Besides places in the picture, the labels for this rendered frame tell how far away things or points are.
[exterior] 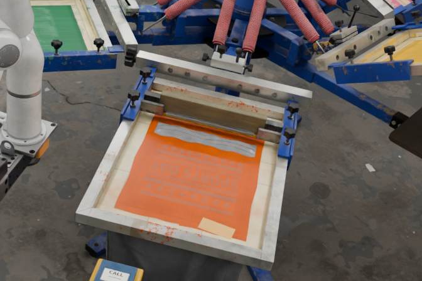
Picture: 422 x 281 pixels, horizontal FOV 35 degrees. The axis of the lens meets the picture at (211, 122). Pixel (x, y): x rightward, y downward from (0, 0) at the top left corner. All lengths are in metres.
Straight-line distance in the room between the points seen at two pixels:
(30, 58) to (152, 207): 0.60
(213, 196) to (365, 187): 1.90
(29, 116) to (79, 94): 2.24
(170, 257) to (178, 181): 0.24
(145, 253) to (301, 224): 1.54
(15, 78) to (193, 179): 0.68
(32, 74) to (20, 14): 0.18
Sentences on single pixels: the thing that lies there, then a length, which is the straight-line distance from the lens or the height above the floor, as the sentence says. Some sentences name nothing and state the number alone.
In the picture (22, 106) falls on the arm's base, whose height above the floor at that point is 1.26.
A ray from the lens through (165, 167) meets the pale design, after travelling 2.22.
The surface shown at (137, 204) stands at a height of 0.96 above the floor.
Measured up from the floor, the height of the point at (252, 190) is 0.96.
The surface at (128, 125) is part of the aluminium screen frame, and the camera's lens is 2.32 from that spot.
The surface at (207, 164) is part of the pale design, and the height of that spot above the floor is 0.96.
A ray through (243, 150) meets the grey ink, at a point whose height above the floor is 0.96.
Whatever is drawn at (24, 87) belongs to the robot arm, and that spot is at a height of 1.33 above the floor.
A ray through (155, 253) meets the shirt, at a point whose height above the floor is 0.81.
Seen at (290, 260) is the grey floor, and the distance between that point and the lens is 3.37.
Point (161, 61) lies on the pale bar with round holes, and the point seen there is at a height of 1.04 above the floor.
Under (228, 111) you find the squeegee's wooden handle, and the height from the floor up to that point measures 1.05.
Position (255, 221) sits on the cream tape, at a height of 0.96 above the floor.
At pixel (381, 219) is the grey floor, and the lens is 3.78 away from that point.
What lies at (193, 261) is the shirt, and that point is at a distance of 2.15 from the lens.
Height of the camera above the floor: 2.39
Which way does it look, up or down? 36 degrees down
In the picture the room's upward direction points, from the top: 12 degrees clockwise
